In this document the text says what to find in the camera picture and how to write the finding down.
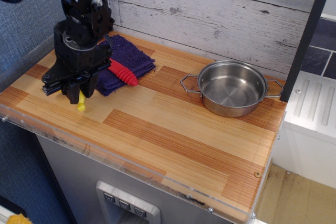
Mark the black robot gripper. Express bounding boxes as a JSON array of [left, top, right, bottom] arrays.
[[42, 22, 112, 104]]

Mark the yellow toy banana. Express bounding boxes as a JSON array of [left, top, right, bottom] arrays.
[[77, 90, 86, 112]]

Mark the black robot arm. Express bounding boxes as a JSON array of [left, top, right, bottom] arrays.
[[42, 0, 114, 104]]

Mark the purple folded cloth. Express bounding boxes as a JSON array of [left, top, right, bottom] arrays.
[[96, 35, 155, 96]]

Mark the silver dispenser button panel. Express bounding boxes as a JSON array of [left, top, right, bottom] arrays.
[[96, 180, 161, 223]]

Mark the yellow object at corner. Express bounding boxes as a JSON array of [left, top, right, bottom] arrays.
[[6, 214, 32, 224]]

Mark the stainless steel pot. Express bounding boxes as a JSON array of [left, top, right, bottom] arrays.
[[180, 60, 284, 118]]

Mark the white toy sink unit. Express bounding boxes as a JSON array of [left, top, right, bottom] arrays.
[[272, 71, 335, 188]]

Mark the red handled metal fork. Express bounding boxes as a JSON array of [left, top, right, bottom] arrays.
[[108, 59, 138, 87]]

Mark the dark right shelf post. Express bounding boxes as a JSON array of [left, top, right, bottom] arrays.
[[280, 0, 327, 102]]

